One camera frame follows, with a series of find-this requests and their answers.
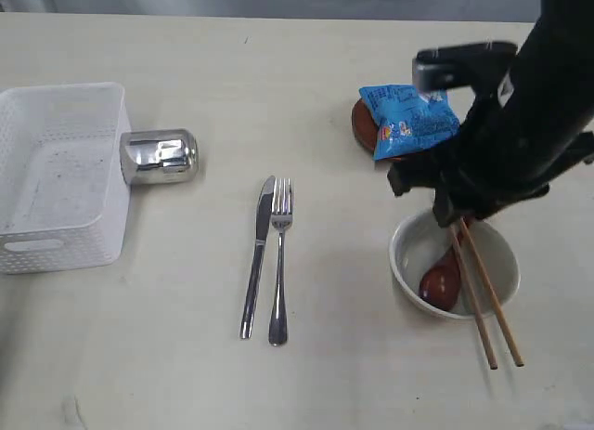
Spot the shiny steel cup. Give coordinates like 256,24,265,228
119,128,199,186

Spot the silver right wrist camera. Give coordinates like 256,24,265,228
412,41,518,96

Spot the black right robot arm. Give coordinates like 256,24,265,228
387,0,593,227

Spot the round brown wooden plate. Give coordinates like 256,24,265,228
351,98,379,156

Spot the white perforated plastic basket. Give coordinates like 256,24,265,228
1,82,131,274

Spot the white ceramic bowl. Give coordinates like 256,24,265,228
389,210,521,321

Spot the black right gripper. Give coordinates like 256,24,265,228
386,137,551,228

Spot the blue snack packet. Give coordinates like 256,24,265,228
359,85,459,161

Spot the brown wooden spoon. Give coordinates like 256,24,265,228
418,245,462,312

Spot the silver metal fork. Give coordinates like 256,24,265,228
268,178,293,346

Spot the brown wooden chopstick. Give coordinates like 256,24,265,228
458,219,524,367
449,226,498,370

